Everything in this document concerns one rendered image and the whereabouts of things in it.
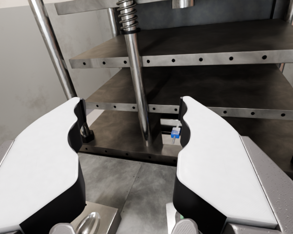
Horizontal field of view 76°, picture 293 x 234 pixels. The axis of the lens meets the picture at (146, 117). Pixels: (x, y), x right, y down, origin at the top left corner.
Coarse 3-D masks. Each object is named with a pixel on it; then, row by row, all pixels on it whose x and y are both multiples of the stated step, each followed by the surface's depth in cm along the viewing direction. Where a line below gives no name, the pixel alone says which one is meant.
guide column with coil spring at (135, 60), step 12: (120, 0) 71; (132, 0) 72; (120, 12) 74; (132, 36) 77; (132, 48) 79; (132, 60) 82; (132, 72) 86; (144, 84) 90; (144, 96) 92; (144, 108) 95; (144, 120) 99; (144, 132) 103; (144, 144) 109
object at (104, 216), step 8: (88, 208) 71; (96, 208) 70; (104, 208) 70; (112, 208) 70; (80, 216) 68; (88, 216) 69; (96, 216) 69; (104, 216) 67; (112, 216) 67; (120, 216) 72; (72, 224) 66; (80, 224) 67; (88, 224) 68; (96, 224) 67; (104, 224) 65; (112, 224) 66; (80, 232) 65; (88, 232) 66; (96, 232) 64; (104, 232) 63; (112, 232) 66
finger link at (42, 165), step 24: (48, 120) 9; (72, 120) 9; (24, 144) 7; (48, 144) 7; (72, 144) 9; (0, 168) 6; (24, 168) 6; (48, 168) 6; (72, 168) 6; (0, 192) 6; (24, 192) 6; (48, 192) 6; (72, 192) 6; (0, 216) 5; (24, 216) 5; (48, 216) 5; (72, 216) 6
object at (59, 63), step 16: (32, 0) 79; (288, 0) 107; (48, 16) 85; (112, 16) 139; (288, 16) 109; (48, 32) 86; (112, 32) 146; (48, 48) 89; (64, 64) 95; (64, 80) 98
